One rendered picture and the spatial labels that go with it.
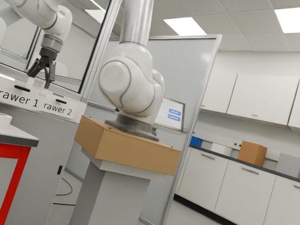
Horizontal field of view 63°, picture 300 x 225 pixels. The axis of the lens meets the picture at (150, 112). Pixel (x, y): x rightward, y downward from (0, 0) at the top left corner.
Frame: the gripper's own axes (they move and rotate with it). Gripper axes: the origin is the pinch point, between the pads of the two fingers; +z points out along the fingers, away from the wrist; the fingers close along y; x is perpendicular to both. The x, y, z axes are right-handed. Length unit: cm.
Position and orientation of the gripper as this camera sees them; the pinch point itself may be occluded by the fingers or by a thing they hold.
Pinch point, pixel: (35, 91)
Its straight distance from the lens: 125.8
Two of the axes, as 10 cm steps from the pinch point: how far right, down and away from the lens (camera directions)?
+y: -7.9, -2.1, 5.8
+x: -5.4, -2.3, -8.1
